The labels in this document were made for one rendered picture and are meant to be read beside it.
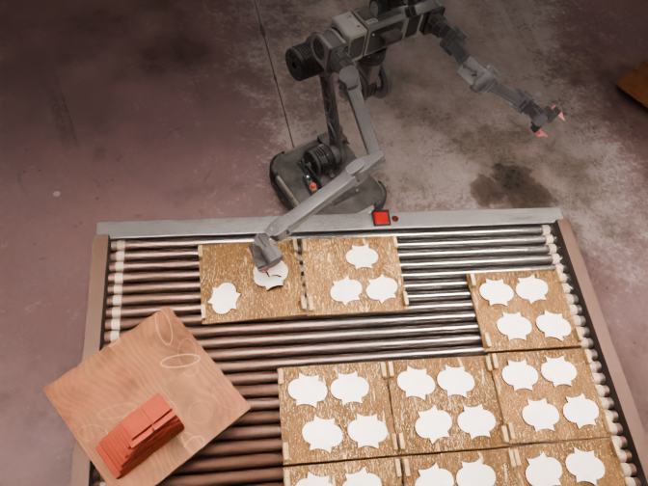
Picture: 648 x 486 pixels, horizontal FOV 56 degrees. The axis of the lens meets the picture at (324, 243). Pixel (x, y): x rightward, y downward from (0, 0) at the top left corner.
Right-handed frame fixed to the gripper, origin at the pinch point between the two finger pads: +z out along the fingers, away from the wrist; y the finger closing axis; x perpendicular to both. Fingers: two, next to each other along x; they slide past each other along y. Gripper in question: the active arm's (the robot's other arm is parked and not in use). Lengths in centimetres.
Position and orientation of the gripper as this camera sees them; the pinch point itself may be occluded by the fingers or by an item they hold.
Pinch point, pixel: (260, 264)
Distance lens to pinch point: 240.6
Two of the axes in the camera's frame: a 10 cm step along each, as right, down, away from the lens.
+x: -8.9, 3.6, -3.0
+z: -0.9, 4.9, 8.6
